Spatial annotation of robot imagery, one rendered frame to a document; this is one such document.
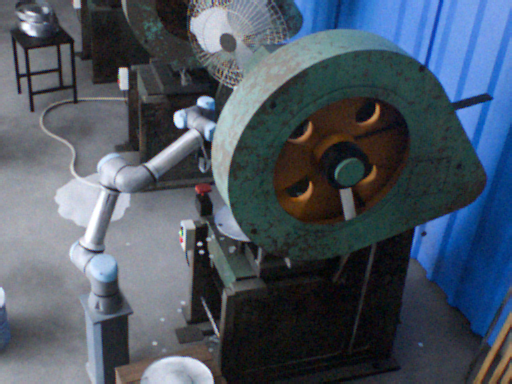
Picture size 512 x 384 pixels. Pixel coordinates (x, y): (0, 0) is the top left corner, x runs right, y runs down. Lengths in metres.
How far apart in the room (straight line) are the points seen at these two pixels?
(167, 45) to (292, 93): 1.87
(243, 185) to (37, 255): 2.04
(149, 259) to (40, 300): 0.67
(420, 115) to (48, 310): 2.17
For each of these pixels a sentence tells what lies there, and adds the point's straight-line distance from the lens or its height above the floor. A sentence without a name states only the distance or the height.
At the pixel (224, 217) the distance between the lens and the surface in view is 3.00.
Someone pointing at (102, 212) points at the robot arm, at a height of 0.85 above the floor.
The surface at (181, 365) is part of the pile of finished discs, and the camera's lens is 2.90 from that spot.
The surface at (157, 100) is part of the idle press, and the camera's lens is 4.31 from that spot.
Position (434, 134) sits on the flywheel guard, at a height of 1.41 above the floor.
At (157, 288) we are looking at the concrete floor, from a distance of 3.81.
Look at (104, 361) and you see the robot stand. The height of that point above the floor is 0.19.
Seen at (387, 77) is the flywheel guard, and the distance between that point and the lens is 2.30.
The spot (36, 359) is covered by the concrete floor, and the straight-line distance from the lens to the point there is 3.49.
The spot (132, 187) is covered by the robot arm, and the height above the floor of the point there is 1.01.
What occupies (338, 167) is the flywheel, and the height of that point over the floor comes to 1.35.
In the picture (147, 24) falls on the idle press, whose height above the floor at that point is 1.20.
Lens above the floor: 2.53
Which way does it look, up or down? 34 degrees down
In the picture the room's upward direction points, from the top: 2 degrees clockwise
